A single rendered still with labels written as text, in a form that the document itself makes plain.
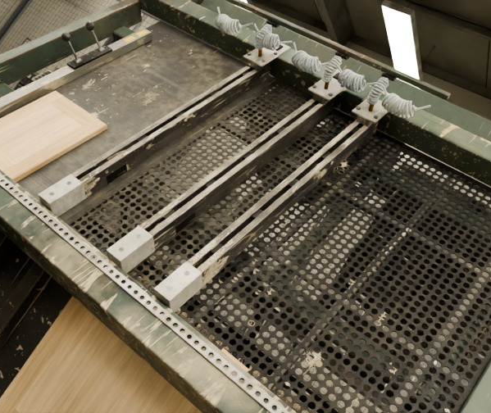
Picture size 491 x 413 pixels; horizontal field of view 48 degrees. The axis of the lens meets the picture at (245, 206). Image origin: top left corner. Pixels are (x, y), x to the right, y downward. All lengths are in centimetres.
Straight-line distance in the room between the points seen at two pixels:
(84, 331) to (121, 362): 17
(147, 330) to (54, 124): 98
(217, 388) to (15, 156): 111
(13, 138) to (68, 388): 89
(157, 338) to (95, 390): 42
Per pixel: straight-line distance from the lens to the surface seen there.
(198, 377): 141
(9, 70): 254
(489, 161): 203
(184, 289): 151
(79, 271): 162
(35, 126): 217
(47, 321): 197
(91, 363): 183
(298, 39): 292
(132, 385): 175
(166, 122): 203
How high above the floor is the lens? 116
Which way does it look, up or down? 3 degrees up
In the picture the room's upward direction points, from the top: 35 degrees clockwise
